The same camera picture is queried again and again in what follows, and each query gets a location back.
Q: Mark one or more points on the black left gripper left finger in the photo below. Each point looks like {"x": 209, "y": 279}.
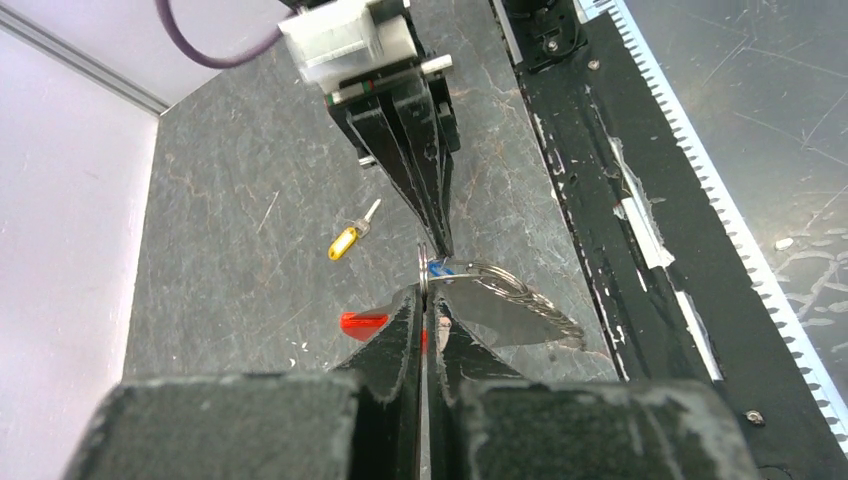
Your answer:
{"x": 357, "y": 420}

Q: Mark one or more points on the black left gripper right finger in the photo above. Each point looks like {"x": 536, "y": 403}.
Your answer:
{"x": 487, "y": 421}

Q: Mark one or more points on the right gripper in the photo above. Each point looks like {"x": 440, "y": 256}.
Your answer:
{"x": 398, "y": 114}

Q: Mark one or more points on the red key tag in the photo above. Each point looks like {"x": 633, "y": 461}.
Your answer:
{"x": 364, "y": 326}

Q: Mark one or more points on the silver key on yellow tag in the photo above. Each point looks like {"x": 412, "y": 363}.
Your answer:
{"x": 362, "y": 226}

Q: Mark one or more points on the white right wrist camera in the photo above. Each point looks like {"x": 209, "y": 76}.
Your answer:
{"x": 341, "y": 40}

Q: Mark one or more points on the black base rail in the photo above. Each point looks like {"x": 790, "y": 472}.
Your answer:
{"x": 674, "y": 299}

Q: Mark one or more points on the white toothed cable duct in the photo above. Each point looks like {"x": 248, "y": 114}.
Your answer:
{"x": 820, "y": 383}

